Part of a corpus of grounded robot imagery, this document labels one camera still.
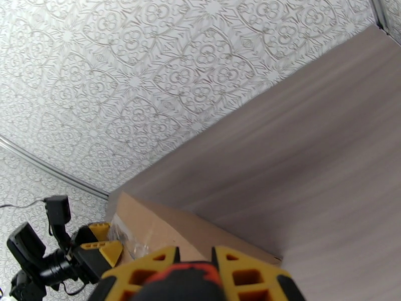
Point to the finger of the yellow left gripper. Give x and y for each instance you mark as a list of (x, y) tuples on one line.
[(109, 251), (95, 232)]

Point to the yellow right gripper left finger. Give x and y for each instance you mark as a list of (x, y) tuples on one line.
[(137, 275)]

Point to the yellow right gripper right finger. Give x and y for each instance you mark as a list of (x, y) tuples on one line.
[(250, 278)]

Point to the red black utility knife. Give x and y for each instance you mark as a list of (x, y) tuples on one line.
[(181, 284)]

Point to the brown cardboard box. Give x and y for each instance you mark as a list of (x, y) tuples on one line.
[(163, 221)]

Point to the clear plastic bag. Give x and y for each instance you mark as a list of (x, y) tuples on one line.
[(131, 240)]

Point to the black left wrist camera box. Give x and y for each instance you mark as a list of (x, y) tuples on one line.
[(58, 209)]

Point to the aluminium frame post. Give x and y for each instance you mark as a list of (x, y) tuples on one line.
[(56, 174), (383, 14)]

